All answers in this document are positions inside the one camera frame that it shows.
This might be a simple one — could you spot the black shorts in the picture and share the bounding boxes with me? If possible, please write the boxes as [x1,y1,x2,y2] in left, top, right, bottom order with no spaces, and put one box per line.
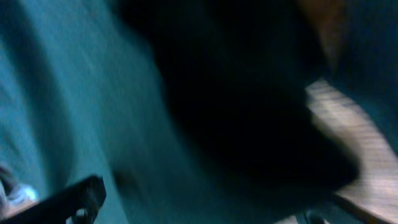
[0,0,361,224]

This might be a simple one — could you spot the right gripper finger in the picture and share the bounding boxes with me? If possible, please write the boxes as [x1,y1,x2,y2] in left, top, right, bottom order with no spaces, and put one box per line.
[1,175,106,224]

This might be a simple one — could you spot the blue polo shirt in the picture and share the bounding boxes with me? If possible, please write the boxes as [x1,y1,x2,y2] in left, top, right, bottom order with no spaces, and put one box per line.
[325,0,397,152]

